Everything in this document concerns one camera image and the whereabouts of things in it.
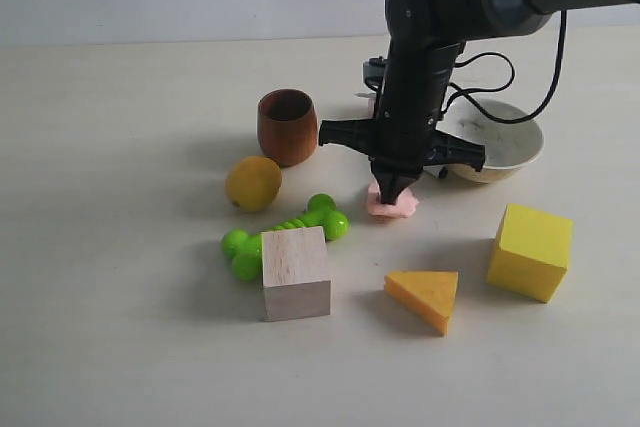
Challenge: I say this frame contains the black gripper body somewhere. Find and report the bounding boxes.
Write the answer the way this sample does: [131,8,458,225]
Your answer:
[318,43,485,171]

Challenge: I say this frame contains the pink toy slice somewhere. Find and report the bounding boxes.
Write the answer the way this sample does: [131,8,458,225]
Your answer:
[366,180,419,219]

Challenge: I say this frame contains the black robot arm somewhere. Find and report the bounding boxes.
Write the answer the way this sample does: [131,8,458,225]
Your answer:
[319,0,638,205]

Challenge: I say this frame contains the black white marker pen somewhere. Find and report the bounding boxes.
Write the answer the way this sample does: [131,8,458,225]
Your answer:
[423,165,449,180]

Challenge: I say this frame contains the pink cake toy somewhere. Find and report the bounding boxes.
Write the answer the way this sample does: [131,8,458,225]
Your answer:
[356,92,380,118]

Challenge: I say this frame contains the white ceramic bowl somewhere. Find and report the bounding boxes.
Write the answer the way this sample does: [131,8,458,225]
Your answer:
[438,98,544,184]

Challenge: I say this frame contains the brown wooden cup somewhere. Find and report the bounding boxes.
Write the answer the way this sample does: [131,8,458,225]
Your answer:
[257,88,318,168]

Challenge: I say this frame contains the orange cheese wedge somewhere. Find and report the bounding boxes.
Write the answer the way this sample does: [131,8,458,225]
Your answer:
[384,271,459,335]

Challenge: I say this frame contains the light wooden cube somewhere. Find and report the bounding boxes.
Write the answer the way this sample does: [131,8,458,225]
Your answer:
[262,226,332,322]

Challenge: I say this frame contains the yellow lemon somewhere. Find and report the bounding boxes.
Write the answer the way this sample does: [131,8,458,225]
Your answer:
[225,156,282,212]

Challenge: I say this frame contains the yellow cube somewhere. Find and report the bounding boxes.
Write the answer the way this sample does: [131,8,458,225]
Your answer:
[486,203,573,303]

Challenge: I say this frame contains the green plastic bone toy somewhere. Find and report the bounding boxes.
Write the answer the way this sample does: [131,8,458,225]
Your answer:
[220,193,350,281]

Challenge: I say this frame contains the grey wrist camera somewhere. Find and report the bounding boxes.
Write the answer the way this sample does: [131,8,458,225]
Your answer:
[362,56,387,86]

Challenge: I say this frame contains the black cable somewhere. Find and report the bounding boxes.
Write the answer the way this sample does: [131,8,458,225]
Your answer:
[442,9,569,124]

